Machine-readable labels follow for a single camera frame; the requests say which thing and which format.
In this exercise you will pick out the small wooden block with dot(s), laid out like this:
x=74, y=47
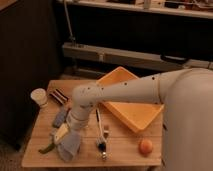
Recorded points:
x=106, y=131

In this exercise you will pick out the blue-grey towel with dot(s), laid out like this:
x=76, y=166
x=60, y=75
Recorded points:
x=68, y=146

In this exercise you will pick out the black handled brush tool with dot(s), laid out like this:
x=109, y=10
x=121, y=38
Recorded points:
x=101, y=142

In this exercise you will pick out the yellow plastic bin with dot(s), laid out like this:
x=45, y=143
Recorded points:
x=136, y=116

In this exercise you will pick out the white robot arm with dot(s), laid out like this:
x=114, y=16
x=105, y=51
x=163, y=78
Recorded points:
x=187, y=97

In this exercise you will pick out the striped brown box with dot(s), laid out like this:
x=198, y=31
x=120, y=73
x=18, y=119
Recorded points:
x=59, y=97

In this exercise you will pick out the orange fruit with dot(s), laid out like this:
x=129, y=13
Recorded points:
x=145, y=147

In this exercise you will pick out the grey long case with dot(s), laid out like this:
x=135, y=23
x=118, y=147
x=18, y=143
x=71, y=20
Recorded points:
x=129, y=58

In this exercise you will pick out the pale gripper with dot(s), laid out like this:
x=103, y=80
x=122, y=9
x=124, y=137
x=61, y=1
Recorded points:
x=61, y=132

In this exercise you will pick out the white paper cup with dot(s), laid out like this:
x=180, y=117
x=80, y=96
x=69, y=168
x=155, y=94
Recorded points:
x=39, y=96

